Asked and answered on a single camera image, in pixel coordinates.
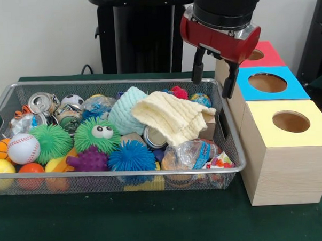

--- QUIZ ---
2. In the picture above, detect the black cable loop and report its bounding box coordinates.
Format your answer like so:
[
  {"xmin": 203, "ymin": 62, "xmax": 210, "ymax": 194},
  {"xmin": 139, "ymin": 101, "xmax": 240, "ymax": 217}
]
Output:
[{"xmin": 81, "ymin": 63, "xmax": 96, "ymax": 75}]

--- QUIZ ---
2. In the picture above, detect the wooden box with three holes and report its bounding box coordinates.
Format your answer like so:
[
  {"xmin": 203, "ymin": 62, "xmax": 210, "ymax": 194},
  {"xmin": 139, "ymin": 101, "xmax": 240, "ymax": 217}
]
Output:
[{"xmin": 213, "ymin": 38, "xmax": 322, "ymax": 208}]

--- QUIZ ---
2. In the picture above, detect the mint green knitted cloth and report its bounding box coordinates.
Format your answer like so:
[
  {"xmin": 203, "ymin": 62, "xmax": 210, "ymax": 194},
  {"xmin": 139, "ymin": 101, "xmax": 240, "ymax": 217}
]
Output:
[{"xmin": 106, "ymin": 86, "xmax": 151, "ymax": 137}]

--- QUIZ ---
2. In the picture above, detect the pale yellow knitted cloth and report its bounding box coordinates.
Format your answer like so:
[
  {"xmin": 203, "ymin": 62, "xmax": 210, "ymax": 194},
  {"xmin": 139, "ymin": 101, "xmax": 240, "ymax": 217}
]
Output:
[{"xmin": 130, "ymin": 89, "xmax": 218, "ymax": 149}]

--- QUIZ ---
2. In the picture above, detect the clear plastic bottle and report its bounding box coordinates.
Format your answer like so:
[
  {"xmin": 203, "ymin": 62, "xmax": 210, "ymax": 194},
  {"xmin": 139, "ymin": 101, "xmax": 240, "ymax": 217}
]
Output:
[{"xmin": 160, "ymin": 138, "xmax": 224, "ymax": 172}]

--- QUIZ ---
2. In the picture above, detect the red orange ball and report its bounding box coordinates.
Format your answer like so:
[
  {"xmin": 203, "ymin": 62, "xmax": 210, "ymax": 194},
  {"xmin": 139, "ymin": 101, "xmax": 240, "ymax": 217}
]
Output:
[{"xmin": 17, "ymin": 162, "xmax": 46, "ymax": 191}]

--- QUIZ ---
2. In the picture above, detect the dark green table cloth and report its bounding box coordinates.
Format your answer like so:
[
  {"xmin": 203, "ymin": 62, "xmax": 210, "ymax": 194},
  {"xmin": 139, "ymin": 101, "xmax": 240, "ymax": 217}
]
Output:
[{"xmin": 0, "ymin": 65, "xmax": 322, "ymax": 241}]

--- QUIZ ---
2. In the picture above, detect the clear mesh bin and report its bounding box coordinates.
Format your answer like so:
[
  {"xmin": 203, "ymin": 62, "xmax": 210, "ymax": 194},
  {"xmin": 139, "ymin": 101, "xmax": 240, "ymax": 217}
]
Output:
[{"xmin": 0, "ymin": 72, "xmax": 247, "ymax": 200}]

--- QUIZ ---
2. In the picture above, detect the purple spiky ball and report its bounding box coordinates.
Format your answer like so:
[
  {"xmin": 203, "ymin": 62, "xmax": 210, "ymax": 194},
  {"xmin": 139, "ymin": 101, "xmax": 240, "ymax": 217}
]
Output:
[{"xmin": 65, "ymin": 144, "xmax": 109, "ymax": 174}]

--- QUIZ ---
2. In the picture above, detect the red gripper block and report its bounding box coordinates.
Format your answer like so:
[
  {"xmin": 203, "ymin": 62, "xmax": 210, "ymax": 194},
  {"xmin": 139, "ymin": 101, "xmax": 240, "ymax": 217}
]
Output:
[{"xmin": 179, "ymin": 10, "xmax": 264, "ymax": 101}]

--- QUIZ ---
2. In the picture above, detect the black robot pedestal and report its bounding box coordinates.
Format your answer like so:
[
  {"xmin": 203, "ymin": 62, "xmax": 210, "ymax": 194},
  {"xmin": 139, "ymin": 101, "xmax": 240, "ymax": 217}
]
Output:
[{"xmin": 88, "ymin": 0, "xmax": 198, "ymax": 76}]

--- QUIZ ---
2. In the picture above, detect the green spiky ball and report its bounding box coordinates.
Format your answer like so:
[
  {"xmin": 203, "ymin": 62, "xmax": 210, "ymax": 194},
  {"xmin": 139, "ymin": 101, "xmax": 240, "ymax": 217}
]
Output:
[{"xmin": 29, "ymin": 123, "xmax": 74, "ymax": 165}]

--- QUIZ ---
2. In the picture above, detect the small orange basketball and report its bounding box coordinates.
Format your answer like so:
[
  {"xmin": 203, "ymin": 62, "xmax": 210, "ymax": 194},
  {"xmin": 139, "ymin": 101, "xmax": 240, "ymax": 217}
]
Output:
[{"xmin": 0, "ymin": 138, "xmax": 12, "ymax": 160}]

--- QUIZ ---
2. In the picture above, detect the white baseball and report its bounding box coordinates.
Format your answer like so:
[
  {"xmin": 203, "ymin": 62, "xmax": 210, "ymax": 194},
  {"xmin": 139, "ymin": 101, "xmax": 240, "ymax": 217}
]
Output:
[{"xmin": 6, "ymin": 132, "xmax": 42, "ymax": 166}]

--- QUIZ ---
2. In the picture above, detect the yellow ball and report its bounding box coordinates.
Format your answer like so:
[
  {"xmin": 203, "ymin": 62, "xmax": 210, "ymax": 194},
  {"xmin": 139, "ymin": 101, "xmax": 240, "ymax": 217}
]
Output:
[{"xmin": 0, "ymin": 158, "xmax": 18, "ymax": 191}]

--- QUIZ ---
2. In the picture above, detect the blue spiky ball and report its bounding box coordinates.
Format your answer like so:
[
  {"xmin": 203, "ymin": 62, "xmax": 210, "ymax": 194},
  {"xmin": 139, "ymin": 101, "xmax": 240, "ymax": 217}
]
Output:
[{"xmin": 107, "ymin": 139, "xmax": 157, "ymax": 176}]

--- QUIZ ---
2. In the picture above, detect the green fuzzy ball with eyes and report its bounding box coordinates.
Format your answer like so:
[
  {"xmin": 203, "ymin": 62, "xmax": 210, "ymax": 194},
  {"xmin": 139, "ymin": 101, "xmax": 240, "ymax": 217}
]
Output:
[{"xmin": 72, "ymin": 116, "xmax": 122, "ymax": 156}]

